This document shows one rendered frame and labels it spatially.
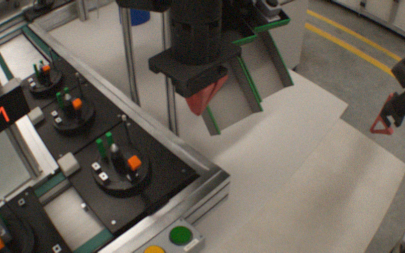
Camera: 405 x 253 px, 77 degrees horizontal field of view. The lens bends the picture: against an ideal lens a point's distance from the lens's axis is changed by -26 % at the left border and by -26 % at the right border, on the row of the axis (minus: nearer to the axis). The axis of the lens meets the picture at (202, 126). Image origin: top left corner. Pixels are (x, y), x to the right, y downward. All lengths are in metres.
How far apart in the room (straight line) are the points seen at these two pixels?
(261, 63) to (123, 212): 0.52
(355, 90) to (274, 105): 1.86
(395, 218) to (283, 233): 1.41
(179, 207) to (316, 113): 0.58
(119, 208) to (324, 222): 0.49
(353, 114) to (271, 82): 1.74
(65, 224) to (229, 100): 0.50
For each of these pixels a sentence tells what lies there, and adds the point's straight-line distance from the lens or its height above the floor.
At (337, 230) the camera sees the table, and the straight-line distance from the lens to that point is 0.81.
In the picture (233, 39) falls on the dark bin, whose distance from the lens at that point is 0.68.
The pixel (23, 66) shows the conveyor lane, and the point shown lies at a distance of 1.40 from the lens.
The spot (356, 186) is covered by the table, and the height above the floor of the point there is 0.86.
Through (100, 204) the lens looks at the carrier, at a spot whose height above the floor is 0.97.
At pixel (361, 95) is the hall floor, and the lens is 2.83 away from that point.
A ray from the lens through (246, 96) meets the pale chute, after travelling 0.80.
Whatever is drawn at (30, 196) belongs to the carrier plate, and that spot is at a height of 0.97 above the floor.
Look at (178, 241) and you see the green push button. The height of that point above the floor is 0.97.
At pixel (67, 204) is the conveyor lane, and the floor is 0.92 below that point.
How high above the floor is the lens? 1.53
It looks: 45 degrees down
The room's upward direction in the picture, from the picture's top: straight up
